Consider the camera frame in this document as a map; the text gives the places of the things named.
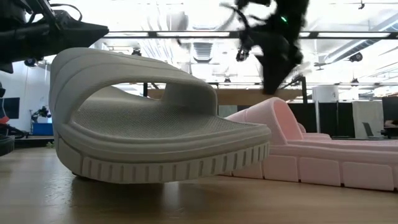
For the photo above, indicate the long linear ceiling light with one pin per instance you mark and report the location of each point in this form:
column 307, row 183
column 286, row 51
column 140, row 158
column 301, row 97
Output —
column 192, row 34

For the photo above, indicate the black background robot arm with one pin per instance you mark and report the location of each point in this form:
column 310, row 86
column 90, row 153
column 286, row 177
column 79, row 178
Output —
column 42, row 112

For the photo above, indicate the wooden shelf board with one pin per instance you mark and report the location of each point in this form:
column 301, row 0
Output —
column 242, row 96

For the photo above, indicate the dark office chair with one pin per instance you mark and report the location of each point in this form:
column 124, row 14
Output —
column 370, row 129

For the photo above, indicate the person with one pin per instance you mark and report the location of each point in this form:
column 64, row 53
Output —
column 391, row 123

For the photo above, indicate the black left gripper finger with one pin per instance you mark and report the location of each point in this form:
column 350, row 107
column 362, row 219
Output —
column 84, row 34

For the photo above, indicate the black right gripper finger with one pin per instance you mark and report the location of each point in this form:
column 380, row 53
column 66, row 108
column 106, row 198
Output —
column 273, row 79

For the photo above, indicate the ceiling air vent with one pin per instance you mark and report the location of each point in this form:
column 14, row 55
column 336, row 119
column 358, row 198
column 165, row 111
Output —
column 202, row 52

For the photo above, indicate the white panel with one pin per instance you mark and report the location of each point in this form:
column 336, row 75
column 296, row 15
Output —
column 368, row 113

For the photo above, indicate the black partition wall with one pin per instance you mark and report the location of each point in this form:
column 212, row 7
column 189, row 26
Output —
column 345, row 119

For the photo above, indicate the light grey slide sandal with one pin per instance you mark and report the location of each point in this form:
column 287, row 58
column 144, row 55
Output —
column 130, row 158

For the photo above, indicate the thin black horizontal rail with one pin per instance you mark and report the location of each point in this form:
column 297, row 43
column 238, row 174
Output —
column 326, row 83

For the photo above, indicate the black wall monitor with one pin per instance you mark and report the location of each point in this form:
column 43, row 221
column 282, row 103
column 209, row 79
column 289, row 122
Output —
column 11, row 108

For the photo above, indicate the dark low platform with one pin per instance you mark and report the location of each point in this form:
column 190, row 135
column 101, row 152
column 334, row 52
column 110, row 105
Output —
column 34, row 140

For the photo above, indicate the blue bin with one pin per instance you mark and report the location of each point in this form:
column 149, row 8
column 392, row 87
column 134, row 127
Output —
column 43, row 129

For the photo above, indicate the black ceiling spotlight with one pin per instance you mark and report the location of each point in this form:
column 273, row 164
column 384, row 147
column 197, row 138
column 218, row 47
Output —
column 136, row 52
column 356, row 57
column 242, row 55

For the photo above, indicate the black metal shelf frame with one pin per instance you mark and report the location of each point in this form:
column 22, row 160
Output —
column 303, row 90

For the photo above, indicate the black desk monitor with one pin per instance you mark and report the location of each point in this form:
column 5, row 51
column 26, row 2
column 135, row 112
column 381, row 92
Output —
column 390, row 107

